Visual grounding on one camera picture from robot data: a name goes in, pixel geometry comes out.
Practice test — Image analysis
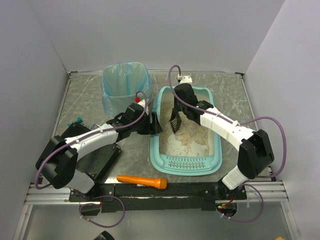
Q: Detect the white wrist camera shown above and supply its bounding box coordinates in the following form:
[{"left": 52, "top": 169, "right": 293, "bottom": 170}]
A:
[
  {"left": 134, "top": 96, "right": 150, "bottom": 109},
  {"left": 176, "top": 74, "right": 193, "bottom": 84}
]

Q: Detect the light blue litter box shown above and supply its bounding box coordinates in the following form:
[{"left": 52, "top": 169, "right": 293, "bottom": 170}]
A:
[{"left": 150, "top": 86, "right": 223, "bottom": 176}]

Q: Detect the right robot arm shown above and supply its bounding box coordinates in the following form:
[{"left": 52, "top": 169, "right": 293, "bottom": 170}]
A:
[{"left": 170, "top": 83, "right": 275, "bottom": 193}]

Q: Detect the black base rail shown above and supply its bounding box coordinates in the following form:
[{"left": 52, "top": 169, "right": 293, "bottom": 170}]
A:
[{"left": 69, "top": 182, "right": 247, "bottom": 213}]

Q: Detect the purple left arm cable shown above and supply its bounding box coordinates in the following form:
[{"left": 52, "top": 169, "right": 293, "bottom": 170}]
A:
[{"left": 34, "top": 90, "right": 151, "bottom": 190}]

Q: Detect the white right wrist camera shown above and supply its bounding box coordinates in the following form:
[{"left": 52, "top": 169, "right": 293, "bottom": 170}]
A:
[{"left": 176, "top": 74, "right": 193, "bottom": 84}]

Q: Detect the orange toy microphone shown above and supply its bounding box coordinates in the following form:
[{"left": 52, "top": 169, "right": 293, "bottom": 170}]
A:
[{"left": 116, "top": 175, "right": 168, "bottom": 190}]

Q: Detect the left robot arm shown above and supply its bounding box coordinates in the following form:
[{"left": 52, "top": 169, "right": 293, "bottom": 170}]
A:
[{"left": 34, "top": 102, "right": 162, "bottom": 194}]

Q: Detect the black litter scoop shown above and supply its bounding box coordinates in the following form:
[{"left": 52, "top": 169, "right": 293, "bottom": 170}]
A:
[{"left": 170, "top": 108, "right": 182, "bottom": 134}]

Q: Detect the trash bin with blue bag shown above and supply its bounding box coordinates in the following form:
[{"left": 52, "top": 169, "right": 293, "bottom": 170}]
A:
[{"left": 101, "top": 62, "right": 152, "bottom": 117}]

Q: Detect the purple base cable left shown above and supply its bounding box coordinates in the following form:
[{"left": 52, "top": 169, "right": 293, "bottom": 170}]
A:
[{"left": 79, "top": 196, "right": 126, "bottom": 229}]

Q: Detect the aluminium frame rail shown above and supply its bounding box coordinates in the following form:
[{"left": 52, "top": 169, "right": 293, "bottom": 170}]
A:
[{"left": 24, "top": 181, "right": 289, "bottom": 205}]

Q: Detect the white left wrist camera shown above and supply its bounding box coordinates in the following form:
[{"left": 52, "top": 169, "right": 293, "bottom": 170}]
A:
[{"left": 134, "top": 96, "right": 150, "bottom": 109}]

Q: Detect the black ribbed case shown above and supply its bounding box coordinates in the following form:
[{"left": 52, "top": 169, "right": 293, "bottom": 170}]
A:
[{"left": 61, "top": 122, "right": 122, "bottom": 183}]

